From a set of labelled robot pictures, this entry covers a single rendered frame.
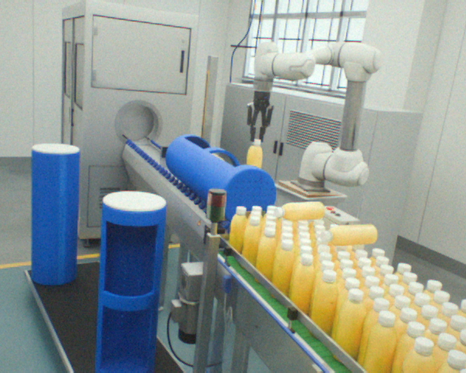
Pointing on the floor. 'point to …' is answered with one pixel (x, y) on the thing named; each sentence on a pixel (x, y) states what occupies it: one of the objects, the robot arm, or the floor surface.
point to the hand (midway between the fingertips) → (257, 134)
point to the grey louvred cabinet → (283, 111)
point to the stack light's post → (206, 302)
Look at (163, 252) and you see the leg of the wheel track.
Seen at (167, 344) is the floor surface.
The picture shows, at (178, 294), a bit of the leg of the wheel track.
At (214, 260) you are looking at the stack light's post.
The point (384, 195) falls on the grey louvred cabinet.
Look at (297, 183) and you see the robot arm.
